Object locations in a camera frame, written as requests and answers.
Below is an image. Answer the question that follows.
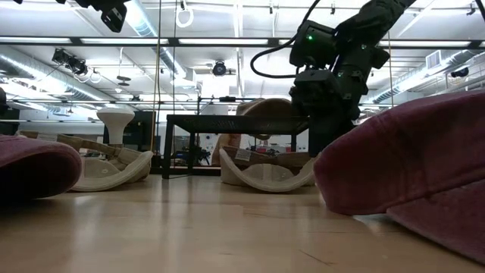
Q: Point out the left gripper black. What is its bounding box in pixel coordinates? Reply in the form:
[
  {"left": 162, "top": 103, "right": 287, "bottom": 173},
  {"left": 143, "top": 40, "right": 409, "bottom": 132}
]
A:
[{"left": 74, "top": 0, "right": 132, "bottom": 33}]

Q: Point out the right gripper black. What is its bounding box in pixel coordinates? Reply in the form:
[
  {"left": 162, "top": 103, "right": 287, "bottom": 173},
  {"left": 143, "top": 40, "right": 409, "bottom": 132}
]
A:
[{"left": 289, "top": 69, "right": 365, "bottom": 156}]

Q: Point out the maroon baseball cap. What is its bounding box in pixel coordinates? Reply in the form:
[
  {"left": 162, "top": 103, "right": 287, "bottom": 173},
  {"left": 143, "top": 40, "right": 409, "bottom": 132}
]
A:
[
  {"left": 0, "top": 134, "right": 83, "bottom": 202},
  {"left": 313, "top": 89, "right": 485, "bottom": 265}
]

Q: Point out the black overhead crossbar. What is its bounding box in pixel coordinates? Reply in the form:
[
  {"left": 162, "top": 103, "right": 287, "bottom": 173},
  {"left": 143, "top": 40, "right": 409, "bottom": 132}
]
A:
[{"left": 0, "top": 36, "right": 485, "bottom": 49}]

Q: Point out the white mushroom lamp metal base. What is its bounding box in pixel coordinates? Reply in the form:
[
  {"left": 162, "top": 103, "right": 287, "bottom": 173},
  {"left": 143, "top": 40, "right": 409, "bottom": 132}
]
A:
[{"left": 96, "top": 108, "right": 136, "bottom": 149}]

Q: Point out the black perforated metal shelf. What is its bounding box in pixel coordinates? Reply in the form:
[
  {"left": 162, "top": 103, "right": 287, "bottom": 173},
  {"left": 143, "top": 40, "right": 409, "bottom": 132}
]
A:
[{"left": 161, "top": 113, "right": 318, "bottom": 180}]

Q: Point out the black round ceiling lamp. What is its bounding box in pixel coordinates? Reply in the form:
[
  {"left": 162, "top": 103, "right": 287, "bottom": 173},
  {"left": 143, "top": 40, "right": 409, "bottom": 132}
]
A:
[{"left": 211, "top": 60, "right": 227, "bottom": 77}]

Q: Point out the black monitor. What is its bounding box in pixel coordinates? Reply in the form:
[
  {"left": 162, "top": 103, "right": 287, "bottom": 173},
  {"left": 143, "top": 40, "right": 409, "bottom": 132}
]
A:
[{"left": 102, "top": 110, "right": 157, "bottom": 153}]

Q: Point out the white air vent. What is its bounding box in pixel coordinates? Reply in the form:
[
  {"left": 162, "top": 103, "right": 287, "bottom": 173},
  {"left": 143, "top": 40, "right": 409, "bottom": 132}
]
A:
[{"left": 426, "top": 50, "right": 443, "bottom": 70}]

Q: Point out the black background equipment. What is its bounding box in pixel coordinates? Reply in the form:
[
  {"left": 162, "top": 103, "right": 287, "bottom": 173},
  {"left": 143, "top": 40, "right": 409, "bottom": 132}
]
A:
[{"left": 174, "top": 146, "right": 212, "bottom": 167}]

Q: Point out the black truss mounted camera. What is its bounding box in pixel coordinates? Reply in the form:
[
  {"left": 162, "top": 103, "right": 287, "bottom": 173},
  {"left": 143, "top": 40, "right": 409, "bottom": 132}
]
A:
[{"left": 51, "top": 48, "right": 89, "bottom": 76}]

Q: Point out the silver ventilation duct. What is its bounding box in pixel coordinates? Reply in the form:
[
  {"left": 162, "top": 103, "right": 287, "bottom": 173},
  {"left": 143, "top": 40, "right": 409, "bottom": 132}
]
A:
[
  {"left": 0, "top": 52, "right": 109, "bottom": 102},
  {"left": 124, "top": 0, "right": 189, "bottom": 80}
]

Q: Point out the white hanging ring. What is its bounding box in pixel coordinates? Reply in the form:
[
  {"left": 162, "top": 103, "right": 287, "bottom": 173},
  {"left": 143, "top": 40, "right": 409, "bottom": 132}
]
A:
[{"left": 175, "top": 6, "right": 195, "bottom": 29}]

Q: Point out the black aluminium table frame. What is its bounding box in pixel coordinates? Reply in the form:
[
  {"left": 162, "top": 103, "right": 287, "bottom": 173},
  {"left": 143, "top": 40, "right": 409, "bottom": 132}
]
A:
[{"left": 149, "top": 165, "right": 223, "bottom": 176}]

